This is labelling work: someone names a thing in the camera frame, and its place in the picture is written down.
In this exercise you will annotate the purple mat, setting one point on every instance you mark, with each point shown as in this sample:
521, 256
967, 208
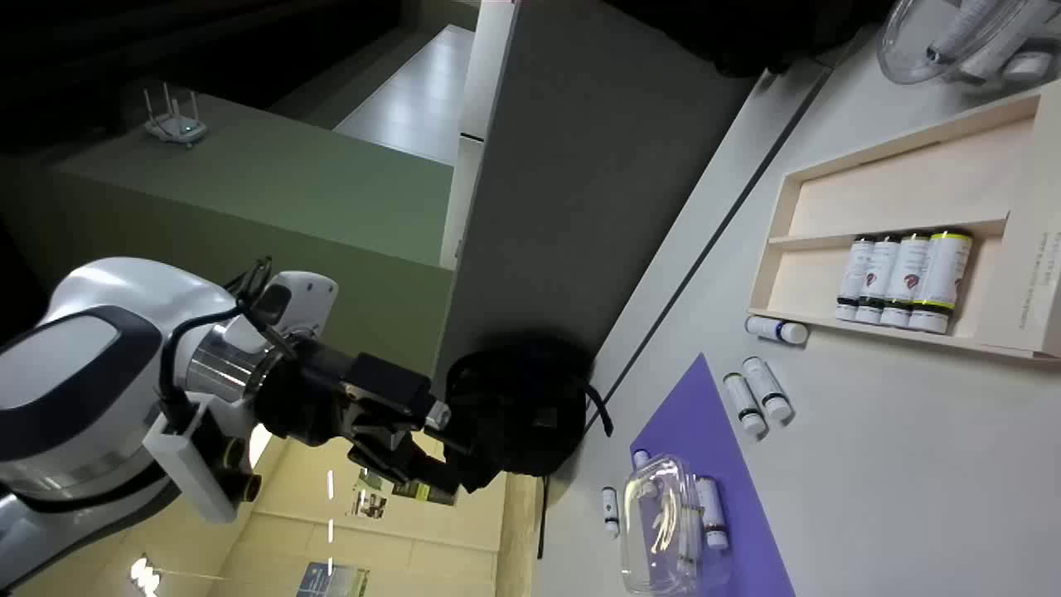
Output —
707, 433

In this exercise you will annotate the gray desk divider panel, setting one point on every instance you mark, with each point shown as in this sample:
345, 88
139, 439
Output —
585, 166

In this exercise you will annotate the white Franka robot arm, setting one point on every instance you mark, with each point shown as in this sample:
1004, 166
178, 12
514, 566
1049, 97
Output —
102, 365

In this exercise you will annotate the white wifi router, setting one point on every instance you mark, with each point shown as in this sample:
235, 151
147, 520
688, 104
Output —
174, 121

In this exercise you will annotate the black and white wall poster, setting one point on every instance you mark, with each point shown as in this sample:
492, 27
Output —
370, 506

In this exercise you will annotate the light wooden tray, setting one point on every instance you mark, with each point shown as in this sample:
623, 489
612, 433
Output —
916, 185

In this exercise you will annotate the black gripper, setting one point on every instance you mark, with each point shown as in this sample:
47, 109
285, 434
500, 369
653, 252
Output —
334, 391

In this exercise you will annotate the blue wall poster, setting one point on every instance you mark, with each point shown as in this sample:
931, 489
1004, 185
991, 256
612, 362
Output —
334, 579

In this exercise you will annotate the black backpack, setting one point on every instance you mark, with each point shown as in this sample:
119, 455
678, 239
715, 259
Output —
520, 409

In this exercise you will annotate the clear round plastic container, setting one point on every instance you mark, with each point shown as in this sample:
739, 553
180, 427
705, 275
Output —
972, 39

